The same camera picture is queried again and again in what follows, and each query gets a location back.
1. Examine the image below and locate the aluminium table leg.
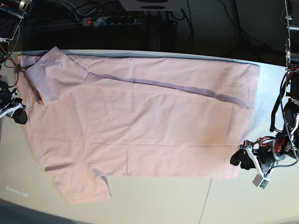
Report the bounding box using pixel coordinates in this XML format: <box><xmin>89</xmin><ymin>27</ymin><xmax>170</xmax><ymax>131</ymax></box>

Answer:
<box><xmin>147</xmin><ymin>11</ymin><xmax>161</xmax><ymax>51</ymax></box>

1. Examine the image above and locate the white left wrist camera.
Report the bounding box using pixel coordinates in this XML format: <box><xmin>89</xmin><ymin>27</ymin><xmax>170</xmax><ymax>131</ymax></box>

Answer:
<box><xmin>252</xmin><ymin>175</ymin><xmax>270</xmax><ymax>189</ymax></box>

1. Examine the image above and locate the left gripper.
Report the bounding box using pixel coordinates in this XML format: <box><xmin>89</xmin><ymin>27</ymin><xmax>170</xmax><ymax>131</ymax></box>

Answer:
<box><xmin>238</xmin><ymin>137</ymin><xmax>277</xmax><ymax>178</ymax></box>

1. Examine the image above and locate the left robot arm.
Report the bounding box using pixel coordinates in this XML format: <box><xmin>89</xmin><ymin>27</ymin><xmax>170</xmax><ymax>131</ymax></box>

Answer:
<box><xmin>230</xmin><ymin>0</ymin><xmax>299</xmax><ymax>178</ymax></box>

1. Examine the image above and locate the white power strip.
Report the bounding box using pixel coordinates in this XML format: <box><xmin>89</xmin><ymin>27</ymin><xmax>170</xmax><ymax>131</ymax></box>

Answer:
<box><xmin>81</xmin><ymin>15</ymin><xmax>136</xmax><ymax>27</ymax></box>

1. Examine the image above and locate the pink T-shirt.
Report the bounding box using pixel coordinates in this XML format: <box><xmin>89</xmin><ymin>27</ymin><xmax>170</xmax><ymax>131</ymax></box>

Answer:
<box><xmin>17</xmin><ymin>47</ymin><xmax>260</xmax><ymax>203</ymax></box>

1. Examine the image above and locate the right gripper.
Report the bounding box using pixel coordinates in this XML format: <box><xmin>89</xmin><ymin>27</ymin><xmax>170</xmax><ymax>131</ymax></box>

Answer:
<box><xmin>0</xmin><ymin>98</ymin><xmax>28</xmax><ymax>125</ymax></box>

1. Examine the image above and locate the white power adapter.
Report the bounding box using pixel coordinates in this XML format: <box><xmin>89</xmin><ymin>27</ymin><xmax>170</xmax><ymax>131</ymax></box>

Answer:
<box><xmin>93</xmin><ymin>17</ymin><xmax>105</xmax><ymax>28</ymax></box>

